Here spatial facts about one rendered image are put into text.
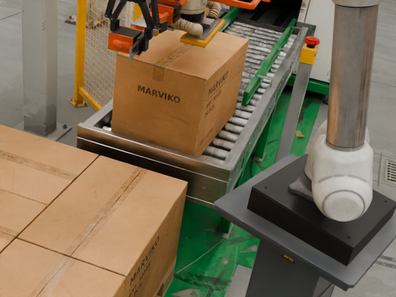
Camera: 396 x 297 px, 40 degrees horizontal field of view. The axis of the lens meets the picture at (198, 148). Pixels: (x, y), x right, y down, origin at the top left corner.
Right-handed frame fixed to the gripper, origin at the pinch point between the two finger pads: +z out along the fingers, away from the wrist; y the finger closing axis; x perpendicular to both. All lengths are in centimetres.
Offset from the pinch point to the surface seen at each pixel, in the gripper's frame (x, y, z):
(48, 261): 29, 11, 67
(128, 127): -50, 17, 59
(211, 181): -42, -25, 68
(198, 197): -42, -21, 79
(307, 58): -96, -49, 26
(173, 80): -48, -1, 31
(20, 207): 9, 33, 67
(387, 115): -286, -120, 122
